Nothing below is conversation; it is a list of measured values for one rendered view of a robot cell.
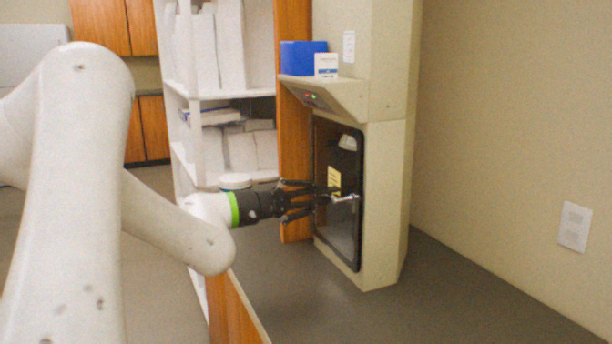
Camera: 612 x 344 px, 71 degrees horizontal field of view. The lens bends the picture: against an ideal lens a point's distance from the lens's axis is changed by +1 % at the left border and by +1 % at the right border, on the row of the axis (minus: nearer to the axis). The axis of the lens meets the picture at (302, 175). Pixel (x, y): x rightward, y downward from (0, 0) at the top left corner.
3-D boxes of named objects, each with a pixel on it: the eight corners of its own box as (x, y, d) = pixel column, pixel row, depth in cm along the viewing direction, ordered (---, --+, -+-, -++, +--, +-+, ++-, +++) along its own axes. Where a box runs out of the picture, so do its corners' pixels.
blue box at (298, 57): (312, 73, 127) (311, 40, 124) (327, 75, 118) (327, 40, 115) (280, 74, 123) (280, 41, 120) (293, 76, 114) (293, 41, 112)
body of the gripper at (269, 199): (260, 227, 108) (295, 220, 111) (260, 195, 105) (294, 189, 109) (252, 216, 114) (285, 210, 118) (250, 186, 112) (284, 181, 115)
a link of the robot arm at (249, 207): (227, 186, 111) (229, 218, 114) (239, 200, 101) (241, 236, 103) (249, 182, 113) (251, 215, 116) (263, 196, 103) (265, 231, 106)
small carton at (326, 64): (333, 76, 111) (333, 53, 109) (337, 78, 106) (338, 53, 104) (314, 77, 110) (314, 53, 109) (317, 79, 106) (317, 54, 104)
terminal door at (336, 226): (313, 231, 143) (312, 112, 131) (359, 276, 116) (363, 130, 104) (311, 232, 143) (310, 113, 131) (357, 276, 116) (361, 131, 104)
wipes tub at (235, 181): (248, 204, 182) (246, 170, 178) (258, 215, 171) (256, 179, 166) (218, 208, 177) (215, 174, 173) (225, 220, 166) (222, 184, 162)
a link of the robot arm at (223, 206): (171, 187, 103) (174, 222, 109) (179, 219, 94) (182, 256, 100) (229, 179, 109) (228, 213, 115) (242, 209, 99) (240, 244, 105)
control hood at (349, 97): (312, 106, 132) (311, 72, 129) (368, 123, 103) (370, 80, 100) (277, 108, 127) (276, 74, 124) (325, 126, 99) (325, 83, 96)
